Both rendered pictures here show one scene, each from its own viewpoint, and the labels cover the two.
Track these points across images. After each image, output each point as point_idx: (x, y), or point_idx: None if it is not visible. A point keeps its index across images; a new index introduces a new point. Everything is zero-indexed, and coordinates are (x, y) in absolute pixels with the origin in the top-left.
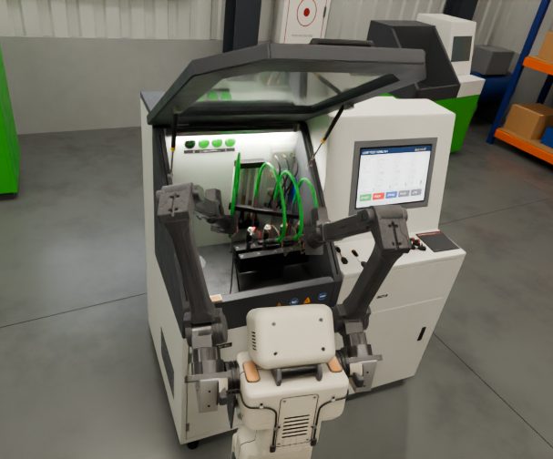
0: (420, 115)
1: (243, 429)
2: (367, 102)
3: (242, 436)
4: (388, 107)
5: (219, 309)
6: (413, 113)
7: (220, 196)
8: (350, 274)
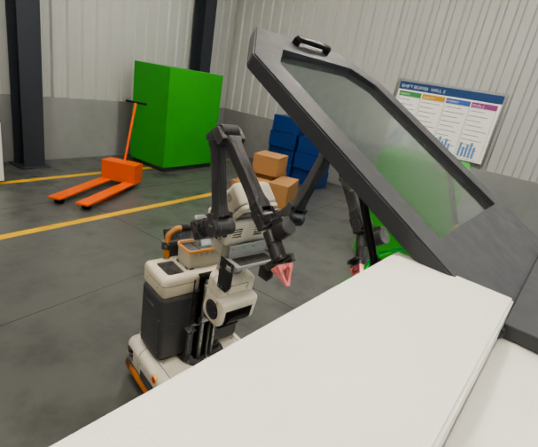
0: (231, 347)
1: (252, 274)
2: (434, 357)
3: (250, 271)
4: (359, 355)
5: (292, 204)
6: (261, 341)
7: (374, 233)
8: None
